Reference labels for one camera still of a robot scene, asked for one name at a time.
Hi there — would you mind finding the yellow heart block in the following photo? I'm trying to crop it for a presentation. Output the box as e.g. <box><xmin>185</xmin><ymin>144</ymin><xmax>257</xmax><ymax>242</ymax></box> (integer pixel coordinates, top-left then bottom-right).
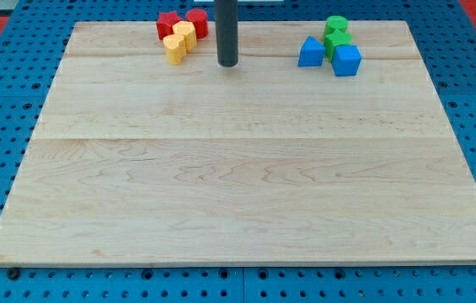
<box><xmin>163</xmin><ymin>34</ymin><xmax>187</xmax><ymax>66</ymax></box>

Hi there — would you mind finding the yellow pentagon block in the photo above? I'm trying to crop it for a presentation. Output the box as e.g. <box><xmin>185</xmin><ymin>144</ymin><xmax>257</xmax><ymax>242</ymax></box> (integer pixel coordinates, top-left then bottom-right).
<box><xmin>173</xmin><ymin>21</ymin><xmax>198</xmax><ymax>52</ymax></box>

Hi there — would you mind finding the red star block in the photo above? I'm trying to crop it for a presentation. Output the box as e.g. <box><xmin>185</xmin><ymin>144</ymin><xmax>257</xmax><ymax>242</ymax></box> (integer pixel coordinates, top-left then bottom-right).
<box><xmin>156</xmin><ymin>11</ymin><xmax>182</xmax><ymax>40</ymax></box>

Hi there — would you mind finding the light wooden board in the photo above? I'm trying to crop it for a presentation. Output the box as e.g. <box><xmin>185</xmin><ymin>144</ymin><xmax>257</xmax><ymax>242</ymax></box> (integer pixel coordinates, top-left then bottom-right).
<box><xmin>0</xmin><ymin>21</ymin><xmax>476</xmax><ymax>268</ymax></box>

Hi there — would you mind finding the green cylinder block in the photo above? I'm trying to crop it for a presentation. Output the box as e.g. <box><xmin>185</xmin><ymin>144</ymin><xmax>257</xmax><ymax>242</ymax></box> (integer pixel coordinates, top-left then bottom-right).
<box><xmin>324</xmin><ymin>15</ymin><xmax>349</xmax><ymax>35</ymax></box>

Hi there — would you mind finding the green star block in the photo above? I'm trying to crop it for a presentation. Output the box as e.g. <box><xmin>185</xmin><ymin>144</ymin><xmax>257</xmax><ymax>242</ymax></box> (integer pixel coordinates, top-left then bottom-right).
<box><xmin>324</xmin><ymin>29</ymin><xmax>352</xmax><ymax>61</ymax></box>

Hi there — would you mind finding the blue triangular block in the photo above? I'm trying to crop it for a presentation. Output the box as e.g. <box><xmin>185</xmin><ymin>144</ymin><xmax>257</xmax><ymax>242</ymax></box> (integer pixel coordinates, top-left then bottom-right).
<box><xmin>297</xmin><ymin>36</ymin><xmax>325</xmax><ymax>67</ymax></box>

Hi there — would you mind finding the red cylinder block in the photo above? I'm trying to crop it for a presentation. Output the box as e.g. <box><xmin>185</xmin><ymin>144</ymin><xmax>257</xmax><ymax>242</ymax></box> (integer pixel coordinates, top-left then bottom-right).
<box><xmin>185</xmin><ymin>8</ymin><xmax>209</xmax><ymax>39</ymax></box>

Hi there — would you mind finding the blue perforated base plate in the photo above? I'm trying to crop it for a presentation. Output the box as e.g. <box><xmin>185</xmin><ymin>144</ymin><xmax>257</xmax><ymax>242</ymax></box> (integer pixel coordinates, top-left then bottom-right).
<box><xmin>0</xmin><ymin>0</ymin><xmax>476</xmax><ymax>302</ymax></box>

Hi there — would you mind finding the blue cube block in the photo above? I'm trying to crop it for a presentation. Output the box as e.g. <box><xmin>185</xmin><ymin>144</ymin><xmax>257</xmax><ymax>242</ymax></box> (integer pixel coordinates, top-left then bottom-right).
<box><xmin>332</xmin><ymin>45</ymin><xmax>361</xmax><ymax>77</ymax></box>

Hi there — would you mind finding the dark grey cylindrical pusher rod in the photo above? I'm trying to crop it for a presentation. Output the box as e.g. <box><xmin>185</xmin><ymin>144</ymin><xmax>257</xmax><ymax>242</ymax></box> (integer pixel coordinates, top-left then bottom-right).
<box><xmin>214</xmin><ymin>0</ymin><xmax>238</xmax><ymax>67</ymax></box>

